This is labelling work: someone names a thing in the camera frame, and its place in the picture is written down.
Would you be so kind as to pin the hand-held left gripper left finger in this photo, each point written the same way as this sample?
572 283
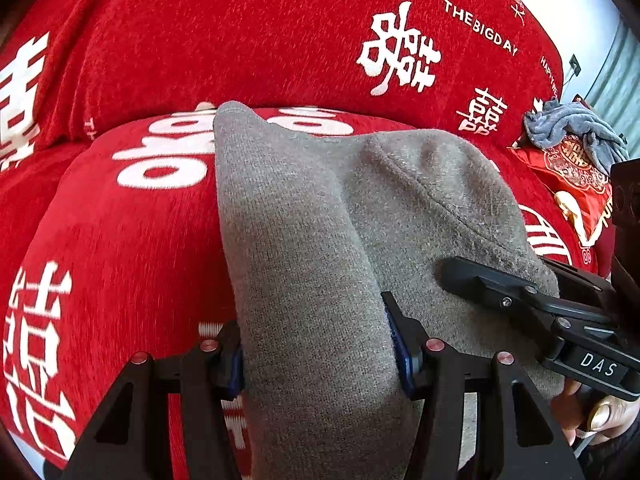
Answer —
236 367

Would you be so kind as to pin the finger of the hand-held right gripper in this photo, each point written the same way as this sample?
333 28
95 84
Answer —
585 287
480 280

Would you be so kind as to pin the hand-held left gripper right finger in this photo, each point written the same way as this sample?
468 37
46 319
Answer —
402 360

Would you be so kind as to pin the grey knit sweater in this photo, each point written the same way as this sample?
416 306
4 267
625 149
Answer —
300 260

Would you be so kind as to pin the person's right forearm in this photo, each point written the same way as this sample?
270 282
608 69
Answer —
617 457

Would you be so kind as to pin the person's right hand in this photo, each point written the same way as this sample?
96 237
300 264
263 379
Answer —
600 415

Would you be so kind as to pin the red embroidered cushion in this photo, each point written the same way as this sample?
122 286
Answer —
575 185

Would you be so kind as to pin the grey-blue towel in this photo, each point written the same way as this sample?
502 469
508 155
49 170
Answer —
565 125

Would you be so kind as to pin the red printed blanket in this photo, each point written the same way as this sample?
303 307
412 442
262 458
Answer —
225 35

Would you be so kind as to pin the black wall socket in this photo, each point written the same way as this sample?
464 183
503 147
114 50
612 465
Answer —
575 66

